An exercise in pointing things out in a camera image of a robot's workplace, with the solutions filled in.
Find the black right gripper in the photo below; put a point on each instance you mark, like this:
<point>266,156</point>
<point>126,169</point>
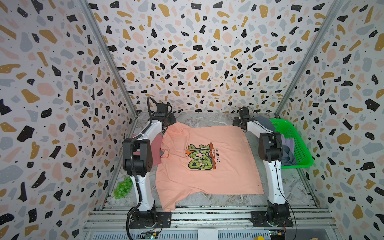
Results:
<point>237,121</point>

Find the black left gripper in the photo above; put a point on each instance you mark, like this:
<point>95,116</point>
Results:
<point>170,116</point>

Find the peach graphic t-shirt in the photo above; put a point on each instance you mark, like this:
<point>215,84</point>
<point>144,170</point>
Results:
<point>213,160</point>

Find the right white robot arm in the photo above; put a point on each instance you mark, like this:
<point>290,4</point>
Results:
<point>271,152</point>

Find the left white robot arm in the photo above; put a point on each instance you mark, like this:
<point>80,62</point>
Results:
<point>138,160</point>

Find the folded maroon t-shirt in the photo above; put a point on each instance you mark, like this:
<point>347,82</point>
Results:
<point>156,149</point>

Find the lavender t-shirt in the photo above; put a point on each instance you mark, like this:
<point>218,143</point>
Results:
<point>288,142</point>

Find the grey t-shirt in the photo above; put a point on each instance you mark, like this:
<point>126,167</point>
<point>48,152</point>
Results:
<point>288,158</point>

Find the green plastic laundry basket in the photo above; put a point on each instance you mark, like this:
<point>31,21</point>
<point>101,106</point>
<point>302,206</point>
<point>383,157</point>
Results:
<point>301,152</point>

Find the green plastic ball cluster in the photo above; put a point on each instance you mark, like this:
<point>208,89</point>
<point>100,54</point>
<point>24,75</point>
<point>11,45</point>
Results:
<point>123,188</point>

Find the right circuit board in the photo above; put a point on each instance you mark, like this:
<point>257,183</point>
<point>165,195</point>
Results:
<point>277,234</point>

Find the left green circuit board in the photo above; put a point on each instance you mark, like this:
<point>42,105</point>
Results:
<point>148,236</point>

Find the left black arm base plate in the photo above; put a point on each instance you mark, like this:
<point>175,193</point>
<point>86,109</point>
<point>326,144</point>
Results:
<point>147,220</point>

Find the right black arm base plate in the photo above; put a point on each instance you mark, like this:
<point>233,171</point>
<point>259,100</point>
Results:
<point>265,219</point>

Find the left aluminium corner post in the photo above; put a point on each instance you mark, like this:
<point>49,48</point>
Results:
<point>89,17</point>

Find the aluminium corner post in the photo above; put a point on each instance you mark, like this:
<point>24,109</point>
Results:
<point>331,14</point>
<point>89,17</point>

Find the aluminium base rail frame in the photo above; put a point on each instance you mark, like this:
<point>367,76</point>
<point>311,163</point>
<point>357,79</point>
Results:
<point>214,223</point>

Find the right aluminium corner post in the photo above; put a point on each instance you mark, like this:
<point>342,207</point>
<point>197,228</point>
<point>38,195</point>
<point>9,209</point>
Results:
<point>331,14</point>

